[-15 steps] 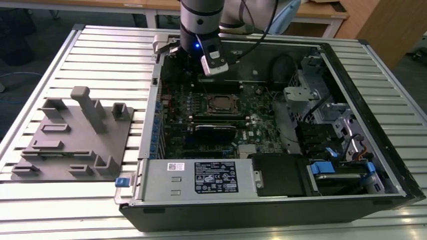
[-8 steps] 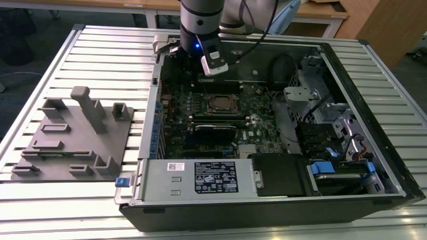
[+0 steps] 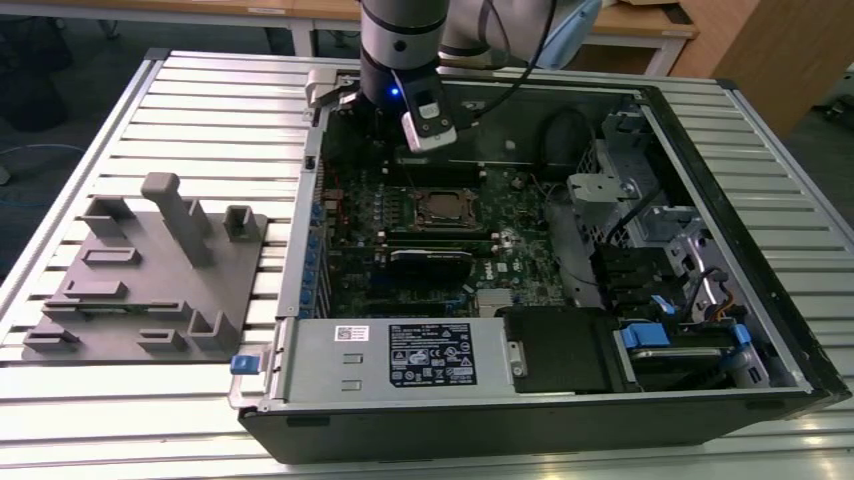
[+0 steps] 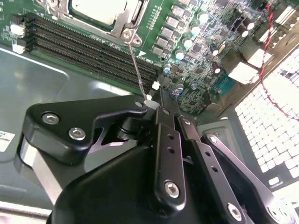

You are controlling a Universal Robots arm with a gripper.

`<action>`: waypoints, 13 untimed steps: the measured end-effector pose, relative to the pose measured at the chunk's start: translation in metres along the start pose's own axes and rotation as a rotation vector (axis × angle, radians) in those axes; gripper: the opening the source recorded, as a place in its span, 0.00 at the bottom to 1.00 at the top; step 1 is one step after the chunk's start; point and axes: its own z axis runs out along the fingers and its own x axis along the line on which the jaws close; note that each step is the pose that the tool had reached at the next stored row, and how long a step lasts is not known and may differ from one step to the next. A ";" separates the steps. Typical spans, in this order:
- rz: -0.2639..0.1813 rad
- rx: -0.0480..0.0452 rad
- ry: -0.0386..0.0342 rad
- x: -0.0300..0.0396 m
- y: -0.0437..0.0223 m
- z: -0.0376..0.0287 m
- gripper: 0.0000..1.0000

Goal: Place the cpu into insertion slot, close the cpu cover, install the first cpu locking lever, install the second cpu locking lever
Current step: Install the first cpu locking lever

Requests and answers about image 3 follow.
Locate blue floor cable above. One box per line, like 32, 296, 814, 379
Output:
0, 143, 89, 214

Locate hard disk in blue carrier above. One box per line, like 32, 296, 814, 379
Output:
616, 322, 732, 392

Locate metal socket cover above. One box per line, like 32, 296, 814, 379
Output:
412, 188, 481, 229

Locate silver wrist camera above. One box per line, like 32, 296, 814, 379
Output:
399, 87, 460, 154

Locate green motherboard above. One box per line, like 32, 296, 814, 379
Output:
311, 162, 592, 321

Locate coloured power wires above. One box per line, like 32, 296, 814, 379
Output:
705, 292, 746, 324

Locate blue case latch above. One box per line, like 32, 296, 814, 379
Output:
226, 354, 262, 377

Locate grey parts rack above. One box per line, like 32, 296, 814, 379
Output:
18, 172, 272, 370

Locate black PC case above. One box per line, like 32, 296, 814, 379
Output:
225, 67, 854, 466

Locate silver chipset heat sink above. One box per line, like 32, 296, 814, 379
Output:
476, 288, 520, 308

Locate wooden cabinet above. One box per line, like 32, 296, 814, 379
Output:
665, 0, 854, 136

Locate silver metal bracket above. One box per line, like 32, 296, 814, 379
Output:
565, 172, 639, 204

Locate green RAM stick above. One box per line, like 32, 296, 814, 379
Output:
76, 305, 153, 316

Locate silver power supply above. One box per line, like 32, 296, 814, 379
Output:
264, 317, 519, 407

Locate thick black cable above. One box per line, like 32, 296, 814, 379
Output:
603, 189, 665, 249

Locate wooden desk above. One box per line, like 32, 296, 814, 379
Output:
292, 0, 700, 76
0, 0, 319, 60

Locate black graphics card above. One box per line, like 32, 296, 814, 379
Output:
388, 248, 476, 294

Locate black chair base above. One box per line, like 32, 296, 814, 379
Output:
823, 69, 854, 121

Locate silver drive cage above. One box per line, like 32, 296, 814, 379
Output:
565, 110, 721, 261

